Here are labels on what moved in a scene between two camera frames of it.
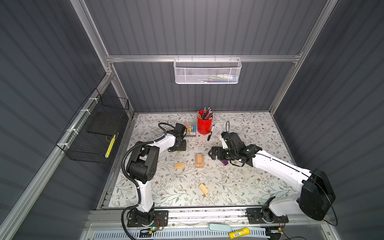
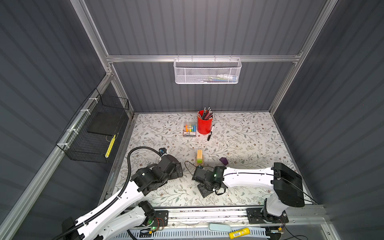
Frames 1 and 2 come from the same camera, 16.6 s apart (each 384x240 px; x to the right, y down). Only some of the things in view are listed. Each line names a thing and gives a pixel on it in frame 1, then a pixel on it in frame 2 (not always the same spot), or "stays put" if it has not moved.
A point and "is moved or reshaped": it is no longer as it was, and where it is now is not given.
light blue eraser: (219, 227) stays put
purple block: (225, 162) stays put
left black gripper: (183, 146) -> (175, 174)
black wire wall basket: (90, 137) stays put
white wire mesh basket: (207, 71) stays put
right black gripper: (219, 155) -> (202, 191)
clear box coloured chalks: (191, 126) stays put
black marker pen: (209, 135) stays put
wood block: (179, 165) is moved or reshaped
